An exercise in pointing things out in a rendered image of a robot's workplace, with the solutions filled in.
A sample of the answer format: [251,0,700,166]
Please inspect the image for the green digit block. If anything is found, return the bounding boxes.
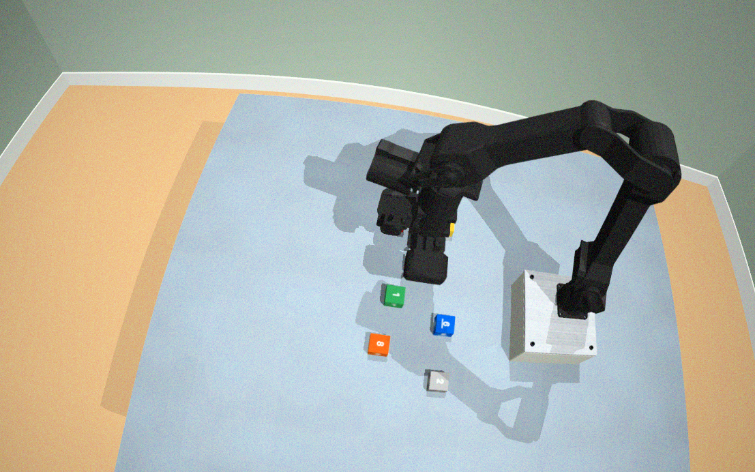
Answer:
[384,284,406,308]

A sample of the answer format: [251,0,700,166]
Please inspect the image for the blue block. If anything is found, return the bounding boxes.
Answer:
[433,314,455,337]

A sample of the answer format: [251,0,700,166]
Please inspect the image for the orange block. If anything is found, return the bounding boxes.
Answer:
[368,333,390,357]

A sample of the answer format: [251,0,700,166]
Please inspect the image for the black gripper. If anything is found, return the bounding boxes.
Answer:
[403,186,458,285]

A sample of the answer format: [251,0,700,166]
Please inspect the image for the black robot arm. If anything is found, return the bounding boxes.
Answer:
[366,100,682,320]

